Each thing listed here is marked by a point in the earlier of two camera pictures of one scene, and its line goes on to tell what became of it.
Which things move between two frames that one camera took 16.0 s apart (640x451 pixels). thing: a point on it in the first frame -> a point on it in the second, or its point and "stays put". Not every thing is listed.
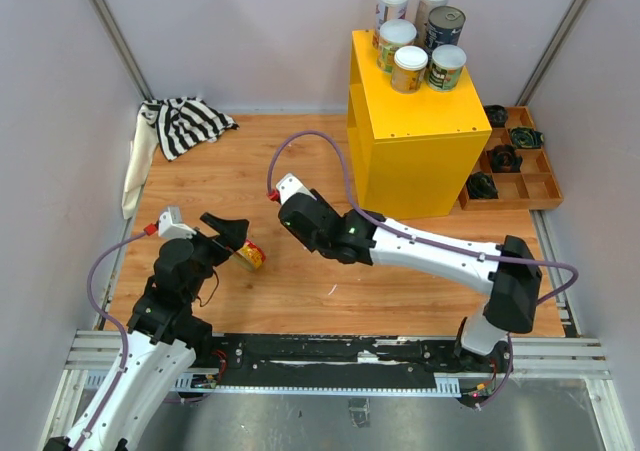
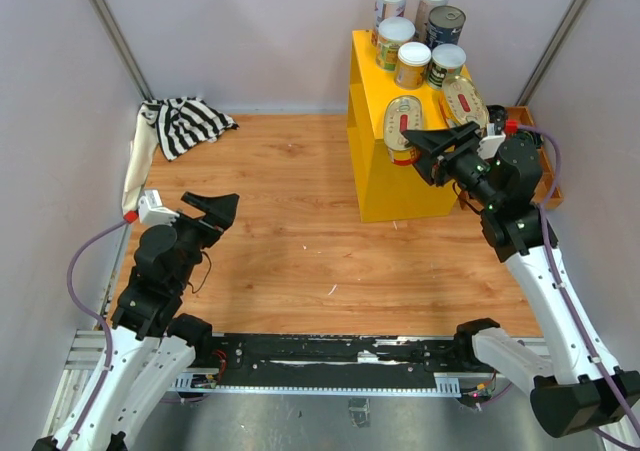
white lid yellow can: x=393 y=34 stays put
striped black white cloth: x=183 y=123 stays put
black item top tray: x=497 y=115 stays put
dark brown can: x=444 y=26 stays put
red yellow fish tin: x=250 y=255 -> x=401 y=113
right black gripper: x=306 y=241 -> x=433 y=144
